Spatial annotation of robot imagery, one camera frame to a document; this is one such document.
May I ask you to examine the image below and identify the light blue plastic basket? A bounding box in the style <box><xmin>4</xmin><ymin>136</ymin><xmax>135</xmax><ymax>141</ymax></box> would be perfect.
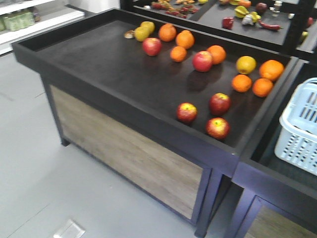
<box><xmin>274</xmin><ymin>77</ymin><xmax>317</xmax><ymax>175</ymax></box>

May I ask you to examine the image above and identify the black wood display table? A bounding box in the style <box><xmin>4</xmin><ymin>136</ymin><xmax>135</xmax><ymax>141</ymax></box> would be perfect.
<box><xmin>12</xmin><ymin>9</ymin><xmax>298</xmax><ymax>238</ymax></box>

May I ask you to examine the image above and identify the red apple front left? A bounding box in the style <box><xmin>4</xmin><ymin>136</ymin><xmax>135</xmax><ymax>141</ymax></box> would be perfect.
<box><xmin>176</xmin><ymin>102</ymin><xmax>198</xmax><ymax>124</ymax></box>

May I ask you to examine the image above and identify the red apple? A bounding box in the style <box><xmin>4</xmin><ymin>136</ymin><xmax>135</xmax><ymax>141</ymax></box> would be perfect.
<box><xmin>209</xmin><ymin>93</ymin><xmax>231</xmax><ymax>116</ymax></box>
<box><xmin>206</xmin><ymin>117</ymin><xmax>230</xmax><ymax>140</ymax></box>
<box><xmin>142</xmin><ymin>38</ymin><xmax>162</xmax><ymax>56</ymax></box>
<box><xmin>176</xmin><ymin>102</ymin><xmax>198</xmax><ymax>124</ymax></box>
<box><xmin>192</xmin><ymin>51</ymin><xmax>212</xmax><ymax>72</ymax></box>

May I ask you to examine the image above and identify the red apple front right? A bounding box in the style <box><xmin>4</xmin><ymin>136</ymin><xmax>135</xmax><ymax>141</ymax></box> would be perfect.
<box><xmin>206</xmin><ymin>117</ymin><xmax>230</xmax><ymax>140</ymax></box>

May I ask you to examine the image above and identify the red apple middle right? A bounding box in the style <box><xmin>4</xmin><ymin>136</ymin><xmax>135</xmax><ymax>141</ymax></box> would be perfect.
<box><xmin>209</xmin><ymin>93</ymin><xmax>231</xmax><ymax>116</ymax></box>

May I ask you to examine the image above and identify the small orange center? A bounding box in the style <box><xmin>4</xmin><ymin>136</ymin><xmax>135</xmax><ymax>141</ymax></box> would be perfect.
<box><xmin>170</xmin><ymin>46</ymin><xmax>187</xmax><ymax>62</ymax></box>

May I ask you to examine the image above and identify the small orange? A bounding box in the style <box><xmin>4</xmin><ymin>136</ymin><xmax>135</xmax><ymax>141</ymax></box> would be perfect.
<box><xmin>231</xmin><ymin>74</ymin><xmax>252</xmax><ymax>93</ymax></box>
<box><xmin>252</xmin><ymin>78</ymin><xmax>273</xmax><ymax>98</ymax></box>
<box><xmin>170</xmin><ymin>46</ymin><xmax>187</xmax><ymax>62</ymax></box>

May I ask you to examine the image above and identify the red apple center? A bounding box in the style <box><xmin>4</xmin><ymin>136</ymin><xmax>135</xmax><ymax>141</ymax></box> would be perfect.
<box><xmin>192</xmin><ymin>51</ymin><xmax>212</xmax><ymax>72</ymax></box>

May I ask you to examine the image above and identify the red apple back left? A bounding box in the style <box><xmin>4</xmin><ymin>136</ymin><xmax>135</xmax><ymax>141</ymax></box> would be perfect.
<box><xmin>142</xmin><ymin>38</ymin><xmax>162</xmax><ymax>56</ymax></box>

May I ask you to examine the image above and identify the orange back right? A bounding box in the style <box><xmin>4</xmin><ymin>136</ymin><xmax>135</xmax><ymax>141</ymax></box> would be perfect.
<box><xmin>175</xmin><ymin>30</ymin><xmax>195</xmax><ymax>49</ymax></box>

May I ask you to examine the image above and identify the orange back left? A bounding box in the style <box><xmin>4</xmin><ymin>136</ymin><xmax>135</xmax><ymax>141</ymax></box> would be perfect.
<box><xmin>158</xmin><ymin>23</ymin><xmax>177</xmax><ymax>42</ymax></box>

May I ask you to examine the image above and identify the yellow apple back front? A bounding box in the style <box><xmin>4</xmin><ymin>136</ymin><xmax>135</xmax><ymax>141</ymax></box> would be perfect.
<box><xmin>134</xmin><ymin>26</ymin><xmax>150</xmax><ymax>42</ymax></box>

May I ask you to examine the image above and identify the orange behind center apple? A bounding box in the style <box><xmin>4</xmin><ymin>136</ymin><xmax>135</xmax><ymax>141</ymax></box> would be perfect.
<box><xmin>207</xmin><ymin>45</ymin><xmax>226</xmax><ymax>65</ymax></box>

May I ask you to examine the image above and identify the brown shell mushroom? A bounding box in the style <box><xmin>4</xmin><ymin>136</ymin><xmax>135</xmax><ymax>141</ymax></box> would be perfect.
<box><xmin>124</xmin><ymin>30</ymin><xmax>135</xmax><ymax>39</ymax></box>

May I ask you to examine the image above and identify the small orange right middle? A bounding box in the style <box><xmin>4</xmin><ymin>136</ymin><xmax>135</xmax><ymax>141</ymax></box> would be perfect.
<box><xmin>231</xmin><ymin>74</ymin><xmax>252</xmax><ymax>93</ymax></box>

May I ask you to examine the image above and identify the yellow apple back rear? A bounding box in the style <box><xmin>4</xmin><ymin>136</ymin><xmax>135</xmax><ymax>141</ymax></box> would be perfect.
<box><xmin>140</xmin><ymin>21</ymin><xmax>155</xmax><ymax>34</ymax></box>

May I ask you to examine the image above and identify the yellow pear apple right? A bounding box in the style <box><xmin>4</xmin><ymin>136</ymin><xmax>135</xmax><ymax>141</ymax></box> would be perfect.
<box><xmin>236</xmin><ymin>56</ymin><xmax>257</xmax><ymax>75</ymax></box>

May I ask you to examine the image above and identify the small orange right front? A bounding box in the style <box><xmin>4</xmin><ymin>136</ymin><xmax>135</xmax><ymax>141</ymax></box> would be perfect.
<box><xmin>252</xmin><ymin>78</ymin><xmax>273</xmax><ymax>98</ymax></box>

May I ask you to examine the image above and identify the red bell pepper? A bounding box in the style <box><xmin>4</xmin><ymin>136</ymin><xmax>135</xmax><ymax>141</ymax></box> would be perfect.
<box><xmin>222</xmin><ymin>17</ymin><xmax>234</xmax><ymax>30</ymax></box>

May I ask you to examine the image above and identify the orange near right edge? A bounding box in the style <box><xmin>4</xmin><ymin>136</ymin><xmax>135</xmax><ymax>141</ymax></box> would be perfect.
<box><xmin>259</xmin><ymin>59</ymin><xmax>284</xmax><ymax>82</ymax></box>

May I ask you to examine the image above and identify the white garlic bulb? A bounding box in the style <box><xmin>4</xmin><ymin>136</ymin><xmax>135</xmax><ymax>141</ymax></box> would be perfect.
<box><xmin>241</xmin><ymin>14</ymin><xmax>254</xmax><ymax>25</ymax></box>

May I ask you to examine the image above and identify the yellow starfruit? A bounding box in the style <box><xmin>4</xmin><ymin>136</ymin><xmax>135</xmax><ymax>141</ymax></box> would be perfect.
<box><xmin>234</xmin><ymin>5</ymin><xmax>249</xmax><ymax>18</ymax></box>

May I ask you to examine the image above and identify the red chili pepper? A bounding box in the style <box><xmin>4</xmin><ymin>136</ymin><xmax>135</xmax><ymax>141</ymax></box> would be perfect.
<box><xmin>258</xmin><ymin>20</ymin><xmax>282</xmax><ymax>31</ymax></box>

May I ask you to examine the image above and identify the black upper display shelf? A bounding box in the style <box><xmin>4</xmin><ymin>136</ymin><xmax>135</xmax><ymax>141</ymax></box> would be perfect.
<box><xmin>119</xmin><ymin>0</ymin><xmax>316</xmax><ymax>55</ymax></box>

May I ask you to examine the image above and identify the white supermarket shelf unit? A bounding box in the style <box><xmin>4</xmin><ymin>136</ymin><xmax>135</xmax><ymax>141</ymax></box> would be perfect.
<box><xmin>0</xmin><ymin>0</ymin><xmax>85</xmax><ymax>55</ymax></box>

